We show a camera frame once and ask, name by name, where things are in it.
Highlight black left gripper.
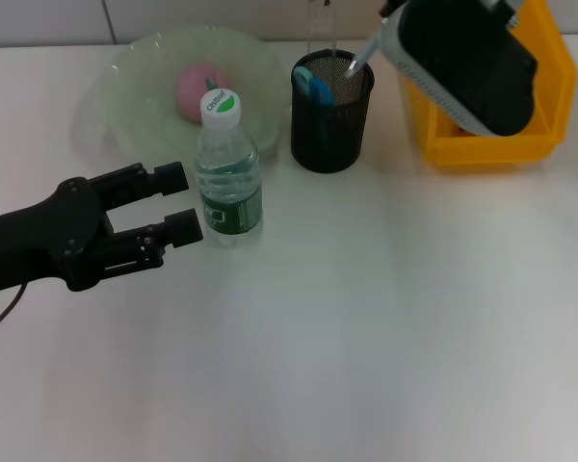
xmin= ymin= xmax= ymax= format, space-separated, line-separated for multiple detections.
xmin=0 ymin=162 xmax=205 ymax=293

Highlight clear water bottle green label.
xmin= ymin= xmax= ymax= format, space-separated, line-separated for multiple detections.
xmin=194 ymin=89 xmax=265 ymax=248

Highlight pink peach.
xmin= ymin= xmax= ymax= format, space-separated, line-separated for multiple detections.
xmin=174 ymin=64 xmax=233 ymax=124

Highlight blue teal scissors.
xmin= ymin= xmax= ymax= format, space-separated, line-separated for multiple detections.
xmin=292 ymin=65 xmax=335 ymax=107

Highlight transparent plastic ruler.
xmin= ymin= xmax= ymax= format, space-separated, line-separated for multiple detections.
xmin=306 ymin=0 xmax=338 ymax=60

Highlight grey white ballpoint pen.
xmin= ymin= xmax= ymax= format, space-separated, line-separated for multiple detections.
xmin=345 ymin=34 xmax=382 ymax=80

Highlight green glass fruit plate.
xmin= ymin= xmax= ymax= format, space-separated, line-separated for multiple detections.
xmin=79 ymin=27 xmax=293 ymax=165

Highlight black mesh pen holder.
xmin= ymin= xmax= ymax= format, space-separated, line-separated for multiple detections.
xmin=290 ymin=49 xmax=377 ymax=175

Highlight yellow plastic bin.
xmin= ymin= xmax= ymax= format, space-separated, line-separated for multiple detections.
xmin=398 ymin=0 xmax=578 ymax=169

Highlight left arm cable with connector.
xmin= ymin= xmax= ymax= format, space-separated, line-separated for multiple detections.
xmin=0 ymin=282 xmax=29 ymax=339

